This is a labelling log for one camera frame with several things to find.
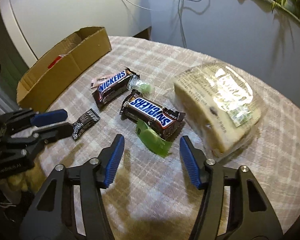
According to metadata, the bagged sliced bread loaf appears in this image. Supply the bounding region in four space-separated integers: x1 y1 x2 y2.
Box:
165 60 268 159

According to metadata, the brown cardboard box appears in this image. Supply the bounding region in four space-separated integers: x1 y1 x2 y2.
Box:
16 26 113 112

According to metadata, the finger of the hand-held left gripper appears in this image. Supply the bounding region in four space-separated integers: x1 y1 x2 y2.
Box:
0 122 74 155
0 109 68 132

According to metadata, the brown chocolate bar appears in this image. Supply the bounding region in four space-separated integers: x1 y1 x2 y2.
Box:
119 89 186 140
91 67 139 109

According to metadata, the pink candy packet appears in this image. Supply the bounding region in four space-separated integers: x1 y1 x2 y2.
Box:
90 74 115 88

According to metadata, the green candy packet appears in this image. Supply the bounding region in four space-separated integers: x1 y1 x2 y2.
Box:
135 120 173 158

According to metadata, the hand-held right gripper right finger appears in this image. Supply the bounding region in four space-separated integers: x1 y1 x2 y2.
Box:
179 135 284 240

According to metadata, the small black snack packet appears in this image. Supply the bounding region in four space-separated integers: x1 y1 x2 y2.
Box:
71 109 101 140

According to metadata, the white wardrobe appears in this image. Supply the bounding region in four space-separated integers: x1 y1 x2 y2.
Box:
0 0 153 65

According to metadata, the hanging white cable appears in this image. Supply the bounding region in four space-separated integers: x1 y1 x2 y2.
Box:
177 0 188 48

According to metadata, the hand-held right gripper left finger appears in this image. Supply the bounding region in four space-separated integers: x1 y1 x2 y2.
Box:
19 134 125 240

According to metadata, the clear green candy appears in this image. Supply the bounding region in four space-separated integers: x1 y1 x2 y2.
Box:
129 74 154 95

